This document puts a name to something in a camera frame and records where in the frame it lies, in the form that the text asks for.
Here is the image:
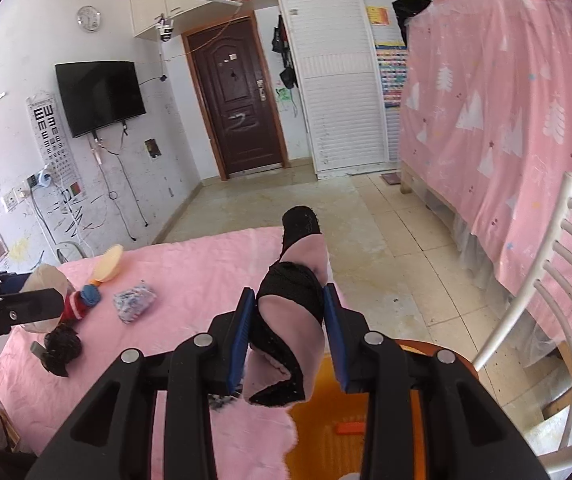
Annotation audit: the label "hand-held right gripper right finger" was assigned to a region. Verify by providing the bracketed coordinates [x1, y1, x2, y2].
[322, 282, 552, 480]

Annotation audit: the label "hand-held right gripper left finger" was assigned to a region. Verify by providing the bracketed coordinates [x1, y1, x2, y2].
[25, 287, 256, 480]

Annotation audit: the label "black and pink sock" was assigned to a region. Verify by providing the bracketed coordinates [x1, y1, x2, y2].
[243, 205, 329, 407]

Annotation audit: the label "orange plastic bin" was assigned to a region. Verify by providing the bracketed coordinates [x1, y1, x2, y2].
[286, 337, 479, 480]

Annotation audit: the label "black fluffy cloth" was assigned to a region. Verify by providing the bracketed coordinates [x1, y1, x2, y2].
[31, 324, 83, 378]

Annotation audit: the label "pink tablecloth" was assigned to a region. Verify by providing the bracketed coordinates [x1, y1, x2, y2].
[0, 227, 334, 480]

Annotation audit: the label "cream round brush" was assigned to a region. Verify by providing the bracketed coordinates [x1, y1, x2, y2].
[91, 243, 125, 283]

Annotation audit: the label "grey rolled sock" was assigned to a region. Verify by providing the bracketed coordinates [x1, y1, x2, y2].
[113, 283, 157, 325]

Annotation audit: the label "eye chart poster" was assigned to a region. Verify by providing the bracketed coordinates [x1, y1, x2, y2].
[26, 92, 83, 199]

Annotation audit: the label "white slatted chair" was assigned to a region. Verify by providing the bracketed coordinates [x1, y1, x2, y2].
[471, 172, 572, 477]

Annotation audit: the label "dark brown door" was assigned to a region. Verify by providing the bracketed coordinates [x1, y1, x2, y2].
[181, 9, 291, 181]

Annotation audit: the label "white louvered wardrobe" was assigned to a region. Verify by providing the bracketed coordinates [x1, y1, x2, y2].
[278, 0, 435, 179]

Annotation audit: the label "pink tree print curtain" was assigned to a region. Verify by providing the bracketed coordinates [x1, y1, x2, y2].
[398, 0, 572, 353]

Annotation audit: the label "colourful chart poster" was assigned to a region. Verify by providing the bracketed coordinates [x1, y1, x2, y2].
[374, 42, 410, 109]

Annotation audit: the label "black hanging bags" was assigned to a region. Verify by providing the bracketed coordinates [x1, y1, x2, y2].
[271, 14, 300, 92]

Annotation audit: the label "black clothing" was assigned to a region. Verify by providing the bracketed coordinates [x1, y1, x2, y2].
[391, 0, 435, 47]

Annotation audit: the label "white wall outlet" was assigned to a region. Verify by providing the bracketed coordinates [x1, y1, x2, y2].
[1, 187, 30, 212]

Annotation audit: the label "black cable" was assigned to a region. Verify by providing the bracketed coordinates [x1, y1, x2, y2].
[113, 122, 150, 242]

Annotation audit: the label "black wall television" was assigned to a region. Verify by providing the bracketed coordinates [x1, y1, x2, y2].
[55, 61, 147, 139]

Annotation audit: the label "round wall clock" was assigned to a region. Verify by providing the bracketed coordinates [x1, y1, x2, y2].
[76, 5, 102, 32]

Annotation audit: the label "white security camera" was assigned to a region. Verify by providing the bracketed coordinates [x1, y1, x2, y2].
[154, 16, 175, 44]

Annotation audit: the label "yellow wall poster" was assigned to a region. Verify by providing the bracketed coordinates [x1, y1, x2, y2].
[365, 5, 391, 27]

